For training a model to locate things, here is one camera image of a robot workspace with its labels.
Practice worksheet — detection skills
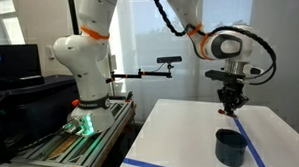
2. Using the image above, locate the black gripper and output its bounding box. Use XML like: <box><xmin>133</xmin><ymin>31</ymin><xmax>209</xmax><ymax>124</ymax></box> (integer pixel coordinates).
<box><xmin>217</xmin><ymin>83</ymin><xmax>251</xmax><ymax>119</ymax></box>

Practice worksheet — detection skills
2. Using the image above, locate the red capped marker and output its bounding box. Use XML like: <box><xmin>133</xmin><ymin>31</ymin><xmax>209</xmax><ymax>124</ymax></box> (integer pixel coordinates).
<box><xmin>217</xmin><ymin>107</ymin><xmax>239</xmax><ymax>120</ymax></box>

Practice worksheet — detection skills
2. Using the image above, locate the dark teal cup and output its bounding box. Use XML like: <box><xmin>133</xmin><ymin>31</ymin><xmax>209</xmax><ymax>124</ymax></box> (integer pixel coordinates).
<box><xmin>214</xmin><ymin>127</ymin><xmax>249</xmax><ymax>167</ymax></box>

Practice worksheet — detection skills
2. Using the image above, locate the long blue tape strip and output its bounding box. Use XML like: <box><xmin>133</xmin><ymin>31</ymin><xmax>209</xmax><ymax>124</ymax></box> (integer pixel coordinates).
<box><xmin>233</xmin><ymin>116</ymin><xmax>267</xmax><ymax>167</ymax></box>

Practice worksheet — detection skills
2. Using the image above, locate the short blue tape strip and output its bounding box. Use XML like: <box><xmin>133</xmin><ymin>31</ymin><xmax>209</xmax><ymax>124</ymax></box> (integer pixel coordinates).
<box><xmin>122</xmin><ymin>155</ymin><xmax>186</xmax><ymax>167</ymax></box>

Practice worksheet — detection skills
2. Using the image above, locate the black clamp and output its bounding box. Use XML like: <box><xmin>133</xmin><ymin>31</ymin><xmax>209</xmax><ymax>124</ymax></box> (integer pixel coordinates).
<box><xmin>123</xmin><ymin>90</ymin><xmax>134</xmax><ymax>103</ymax></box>

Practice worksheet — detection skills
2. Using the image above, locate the white translucent curtain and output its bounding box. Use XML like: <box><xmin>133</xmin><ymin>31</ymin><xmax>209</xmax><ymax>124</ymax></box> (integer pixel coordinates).
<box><xmin>108</xmin><ymin>0</ymin><xmax>259</xmax><ymax>106</ymax></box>

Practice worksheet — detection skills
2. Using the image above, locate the orange knob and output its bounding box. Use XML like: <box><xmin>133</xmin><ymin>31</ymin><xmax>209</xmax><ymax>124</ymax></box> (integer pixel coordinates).
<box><xmin>70</xmin><ymin>98</ymin><xmax>81</xmax><ymax>108</ymax></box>

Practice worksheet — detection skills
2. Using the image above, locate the black vertical pole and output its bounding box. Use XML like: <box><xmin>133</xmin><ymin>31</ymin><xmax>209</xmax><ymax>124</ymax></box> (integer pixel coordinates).
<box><xmin>67</xmin><ymin>0</ymin><xmax>81</xmax><ymax>36</ymax></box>

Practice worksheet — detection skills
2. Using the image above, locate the black cart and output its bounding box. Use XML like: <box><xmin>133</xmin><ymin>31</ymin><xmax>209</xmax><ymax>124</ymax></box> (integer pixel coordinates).
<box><xmin>0</xmin><ymin>74</ymin><xmax>82</xmax><ymax>167</ymax></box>

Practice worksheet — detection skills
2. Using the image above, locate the black computer monitor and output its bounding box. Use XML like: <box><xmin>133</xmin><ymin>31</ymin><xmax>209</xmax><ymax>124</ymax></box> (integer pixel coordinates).
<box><xmin>0</xmin><ymin>42</ymin><xmax>44</xmax><ymax>82</ymax></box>

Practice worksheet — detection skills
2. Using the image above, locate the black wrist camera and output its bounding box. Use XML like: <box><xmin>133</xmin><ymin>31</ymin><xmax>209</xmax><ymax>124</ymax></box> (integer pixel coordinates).
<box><xmin>204</xmin><ymin>68</ymin><xmax>246</xmax><ymax>86</ymax></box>

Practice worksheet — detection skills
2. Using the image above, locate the black corrugated cable conduit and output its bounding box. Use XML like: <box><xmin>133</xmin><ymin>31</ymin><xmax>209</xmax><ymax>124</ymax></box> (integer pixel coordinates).
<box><xmin>151</xmin><ymin>0</ymin><xmax>279</xmax><ymax>90</ymax></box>

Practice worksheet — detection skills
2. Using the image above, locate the orange strap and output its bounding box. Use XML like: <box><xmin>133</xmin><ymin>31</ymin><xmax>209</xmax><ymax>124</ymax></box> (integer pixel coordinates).
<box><xmin>198</xmin><ymin>31</ymin><xmax>221</xmax><ymax>62</ymax></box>
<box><xmin>186</xmin><ymin>22</ymin><xmax>204</xmax><ymax>37</ymax></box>
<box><xmin>80</xmin><ymin>24</ymin><xmax>111</xmax><ymax>42</ymax></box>

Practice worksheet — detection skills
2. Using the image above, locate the black stereo camera bar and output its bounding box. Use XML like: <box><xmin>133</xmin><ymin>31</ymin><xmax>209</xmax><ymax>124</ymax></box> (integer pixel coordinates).
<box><xmin>156</xmin><ymin>55</ymin><xmax>183</xmax><ymax>64</ymax></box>

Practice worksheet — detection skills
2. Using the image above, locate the white wall switch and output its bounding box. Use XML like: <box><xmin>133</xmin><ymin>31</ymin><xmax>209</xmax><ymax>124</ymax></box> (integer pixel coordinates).
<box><xmin>44</xmin><ymin>45</ymin><xmax>56</xmax><ymax>61</ymax></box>

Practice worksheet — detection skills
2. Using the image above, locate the aluminium rail base frame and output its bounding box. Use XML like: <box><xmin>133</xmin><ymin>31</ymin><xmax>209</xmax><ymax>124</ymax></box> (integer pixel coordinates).
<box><xmin>0</xmin><ymin>98</ymin><xmax>136</xmax><ymax>167</ymax></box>

